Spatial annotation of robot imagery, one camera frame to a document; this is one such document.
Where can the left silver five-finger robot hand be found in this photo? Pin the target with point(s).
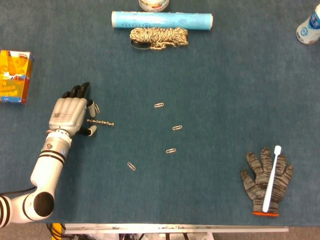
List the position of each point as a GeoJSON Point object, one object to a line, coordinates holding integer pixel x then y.
{"type": "Point", "coordinates": [67, 115]}

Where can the paperclip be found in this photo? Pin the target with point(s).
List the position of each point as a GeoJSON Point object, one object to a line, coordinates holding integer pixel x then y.
{"type": "Point", "coordinates": [177, 127]}
{"type": "Point", "coordinates": [97, 108]}
{"type": "Point", "coordinates": [159, 105]}
{"type": "Point", "coordinates": [170, 150]}
{"type": "Point", "coordinates": [131, 166]}

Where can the silver magnetic ball rod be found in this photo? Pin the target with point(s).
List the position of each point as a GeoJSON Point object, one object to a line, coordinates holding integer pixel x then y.
{"type": "Point", "coordinates": [101, 122]}

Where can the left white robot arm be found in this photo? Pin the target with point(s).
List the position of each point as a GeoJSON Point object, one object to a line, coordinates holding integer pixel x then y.
{"type": "Point", "coordinates": [47, 170]}

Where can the yellow blue cardboard box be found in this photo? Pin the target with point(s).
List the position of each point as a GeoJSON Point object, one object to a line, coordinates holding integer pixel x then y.
{"type": "Point", "coordinates": [15, 77]}

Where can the light blue wrap roll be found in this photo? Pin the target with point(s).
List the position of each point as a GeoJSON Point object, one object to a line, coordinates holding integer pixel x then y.
{"type": "Point", "coordinates": [162, 20]}

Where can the clear plastic jar of clips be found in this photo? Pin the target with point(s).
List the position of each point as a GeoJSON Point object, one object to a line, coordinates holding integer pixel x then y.
{"type": "Point", "coordinates": [153, 5]}

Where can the grey knitted work glove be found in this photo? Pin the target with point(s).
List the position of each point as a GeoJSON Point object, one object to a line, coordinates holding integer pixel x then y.
{"type": "Point", "coordinates": [260, 175]}

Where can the white plastic toothbrush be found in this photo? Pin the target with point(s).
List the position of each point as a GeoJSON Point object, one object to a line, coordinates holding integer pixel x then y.
{"type": "Point", "coordinates": [271, 177]}

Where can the white milk bottle blue label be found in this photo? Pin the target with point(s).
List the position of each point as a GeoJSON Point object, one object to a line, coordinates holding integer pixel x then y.
{"type": "Point", "coordinates": [310, 30]}

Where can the aluminium rail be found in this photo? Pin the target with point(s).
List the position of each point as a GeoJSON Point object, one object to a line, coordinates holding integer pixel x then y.
{"type": "Point", "coordinates": [175, 228]}

